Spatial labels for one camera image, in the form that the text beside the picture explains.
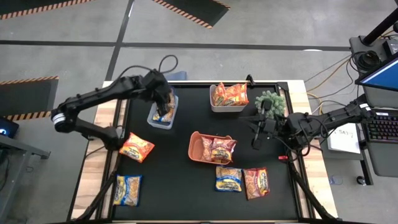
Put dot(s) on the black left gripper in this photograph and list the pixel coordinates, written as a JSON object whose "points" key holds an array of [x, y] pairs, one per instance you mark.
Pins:
{"points": [[160, 88]]}

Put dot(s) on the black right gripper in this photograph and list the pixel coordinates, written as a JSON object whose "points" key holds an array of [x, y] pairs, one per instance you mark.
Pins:
{"points": [[270, 126]]}

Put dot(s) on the translucent grey plastic bin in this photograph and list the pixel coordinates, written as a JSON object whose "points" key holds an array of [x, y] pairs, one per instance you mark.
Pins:
{"points": [[158, 125]]}

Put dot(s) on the pink Maruchan ramen packet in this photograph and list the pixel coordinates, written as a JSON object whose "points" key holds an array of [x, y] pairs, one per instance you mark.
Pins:
{"points": [[222, 151], [206, 149], [256, 183]]}

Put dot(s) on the orange plastic bin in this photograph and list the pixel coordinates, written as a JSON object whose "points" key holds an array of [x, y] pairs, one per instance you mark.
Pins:
{"points": [[195, 147]]}

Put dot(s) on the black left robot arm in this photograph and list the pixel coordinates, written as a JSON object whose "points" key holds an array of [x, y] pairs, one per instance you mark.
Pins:
{"points": [[93, 93]]}

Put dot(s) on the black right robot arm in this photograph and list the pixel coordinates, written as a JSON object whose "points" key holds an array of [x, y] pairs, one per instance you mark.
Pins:
{"points": [[329, 119]]}

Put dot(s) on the green artificial plant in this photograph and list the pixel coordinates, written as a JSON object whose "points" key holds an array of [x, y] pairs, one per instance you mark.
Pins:
{"points": [[276, 107]]}

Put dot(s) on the white plastic bin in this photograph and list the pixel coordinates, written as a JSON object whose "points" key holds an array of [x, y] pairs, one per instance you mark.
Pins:
{"points": [[227, 109]]}

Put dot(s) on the small red clip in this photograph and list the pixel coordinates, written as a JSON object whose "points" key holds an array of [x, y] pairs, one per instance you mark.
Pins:
{"points": [[283, 158]]}

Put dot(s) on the white paper sheet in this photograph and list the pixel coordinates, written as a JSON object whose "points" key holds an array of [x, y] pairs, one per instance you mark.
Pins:
{"points": [[343, 140]]}

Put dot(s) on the black table mat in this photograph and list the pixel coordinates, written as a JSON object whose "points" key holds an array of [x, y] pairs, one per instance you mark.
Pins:
{"points": [[174, 193]]}

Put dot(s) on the black hazard-striped floor mat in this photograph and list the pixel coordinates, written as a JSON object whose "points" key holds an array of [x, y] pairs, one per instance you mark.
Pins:
{"points": [[25, 6], [25, 98], [202, 11]]}

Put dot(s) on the black caster wheel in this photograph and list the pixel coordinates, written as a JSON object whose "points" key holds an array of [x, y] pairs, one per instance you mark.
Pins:
{"points": [[360, 180]]}

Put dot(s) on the black backlit keyboard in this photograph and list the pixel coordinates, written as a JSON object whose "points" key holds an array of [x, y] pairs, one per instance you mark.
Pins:
{"points": [[384, 127]]}

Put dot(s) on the grey equipment cart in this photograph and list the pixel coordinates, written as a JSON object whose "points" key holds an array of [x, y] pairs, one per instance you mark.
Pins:
{"points": [[357, 43]]}

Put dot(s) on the computer monitor blue screen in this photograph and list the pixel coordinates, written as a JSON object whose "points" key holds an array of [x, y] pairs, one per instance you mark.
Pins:
{"points": [[382, 77]]}

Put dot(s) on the grey keyboard desk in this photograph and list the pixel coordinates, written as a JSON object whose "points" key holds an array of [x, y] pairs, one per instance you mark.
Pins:
{"points": [[385, 165]]}

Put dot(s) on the grey metal desk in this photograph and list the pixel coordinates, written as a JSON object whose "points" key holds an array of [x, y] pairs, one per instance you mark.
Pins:
{"points": [[28, 149]]}

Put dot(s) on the black diagonal pole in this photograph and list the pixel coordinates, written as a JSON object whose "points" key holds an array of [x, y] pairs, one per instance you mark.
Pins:
{"points": [[379, 29]]}

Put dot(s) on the black box with blue light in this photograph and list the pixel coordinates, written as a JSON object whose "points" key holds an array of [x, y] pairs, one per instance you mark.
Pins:
{"points": [[9, 129]]}

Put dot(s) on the black aluminium table frame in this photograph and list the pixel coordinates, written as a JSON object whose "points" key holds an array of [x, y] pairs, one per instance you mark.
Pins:
{"points": [[282, 86]]}

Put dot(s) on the black frame clamp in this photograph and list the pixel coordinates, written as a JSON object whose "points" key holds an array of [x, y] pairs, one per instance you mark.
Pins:
{"points": [[249, 79]]}

